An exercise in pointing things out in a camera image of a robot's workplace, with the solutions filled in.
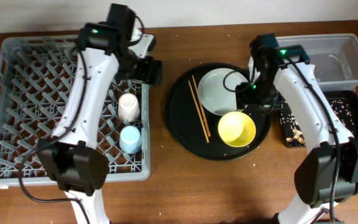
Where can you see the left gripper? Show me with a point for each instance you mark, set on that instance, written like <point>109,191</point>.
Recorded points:
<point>146,74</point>

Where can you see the grey round plate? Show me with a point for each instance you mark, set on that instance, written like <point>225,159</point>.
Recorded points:
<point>212,93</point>

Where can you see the clear plastic bin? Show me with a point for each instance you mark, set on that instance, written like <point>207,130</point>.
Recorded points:
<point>334,56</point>

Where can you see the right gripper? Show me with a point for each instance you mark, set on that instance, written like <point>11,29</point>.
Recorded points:
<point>248,100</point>

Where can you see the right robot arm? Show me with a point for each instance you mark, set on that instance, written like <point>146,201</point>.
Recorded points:
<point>329,173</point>

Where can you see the blue cup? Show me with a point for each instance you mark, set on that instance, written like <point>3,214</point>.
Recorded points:
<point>130,140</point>

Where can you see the food scraps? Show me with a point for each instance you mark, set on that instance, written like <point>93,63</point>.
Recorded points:
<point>295,138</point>

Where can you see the black rectangular tray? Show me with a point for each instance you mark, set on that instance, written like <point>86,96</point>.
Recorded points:
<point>344,103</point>

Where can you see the pink cup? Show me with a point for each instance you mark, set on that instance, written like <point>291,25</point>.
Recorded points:
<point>128,107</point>

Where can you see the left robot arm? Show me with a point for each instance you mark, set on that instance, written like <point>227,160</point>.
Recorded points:
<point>108,50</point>

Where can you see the grey dishwasher rack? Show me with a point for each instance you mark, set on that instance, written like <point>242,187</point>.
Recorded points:
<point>36,74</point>

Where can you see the wooden chopstick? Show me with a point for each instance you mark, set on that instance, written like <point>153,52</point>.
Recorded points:
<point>198,112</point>
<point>201,108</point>

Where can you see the yellow bowl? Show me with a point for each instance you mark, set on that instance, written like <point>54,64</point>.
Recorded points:
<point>236,129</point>

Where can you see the round black tray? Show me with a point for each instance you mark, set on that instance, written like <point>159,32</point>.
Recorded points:
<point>184,123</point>

